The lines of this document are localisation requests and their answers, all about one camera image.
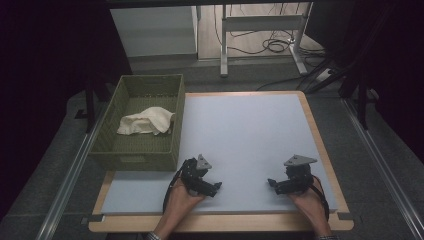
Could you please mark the white power strip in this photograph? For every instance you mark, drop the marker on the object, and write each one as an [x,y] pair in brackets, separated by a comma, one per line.
[323,75]

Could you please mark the white cabinet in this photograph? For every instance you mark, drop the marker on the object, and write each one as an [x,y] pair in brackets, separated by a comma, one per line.
[153,30]

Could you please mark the green woven basket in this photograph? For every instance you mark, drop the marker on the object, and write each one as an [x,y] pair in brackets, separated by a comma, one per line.
[140,146]

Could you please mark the person's left hand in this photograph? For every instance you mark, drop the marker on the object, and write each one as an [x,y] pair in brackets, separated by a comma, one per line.
[181,203]

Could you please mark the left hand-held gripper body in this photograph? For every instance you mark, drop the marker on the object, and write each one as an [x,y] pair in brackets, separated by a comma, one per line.
[193,173]

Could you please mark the cream cloth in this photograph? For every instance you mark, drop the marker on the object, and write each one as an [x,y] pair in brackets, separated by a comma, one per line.
[146,121]

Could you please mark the pale blue table mat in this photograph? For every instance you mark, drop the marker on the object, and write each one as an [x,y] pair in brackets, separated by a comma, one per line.
[250,133]

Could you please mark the black tape piece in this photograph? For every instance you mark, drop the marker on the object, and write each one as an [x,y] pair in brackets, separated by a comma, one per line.
[345,216]
[93,219]

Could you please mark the white desk frame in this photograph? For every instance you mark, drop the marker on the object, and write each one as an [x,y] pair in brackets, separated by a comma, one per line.
[260,23]

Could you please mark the metal floor rail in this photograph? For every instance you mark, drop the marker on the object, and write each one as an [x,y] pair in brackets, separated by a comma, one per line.
[66,180]
[383,166]

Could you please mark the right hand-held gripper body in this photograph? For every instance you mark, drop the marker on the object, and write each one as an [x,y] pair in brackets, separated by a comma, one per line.
[298,178]

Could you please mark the black stand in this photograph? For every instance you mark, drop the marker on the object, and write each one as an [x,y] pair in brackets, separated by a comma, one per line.
[362,106]
[89,106]

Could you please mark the person's right hand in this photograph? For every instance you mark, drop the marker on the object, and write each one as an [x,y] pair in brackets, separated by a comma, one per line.
[308,206]

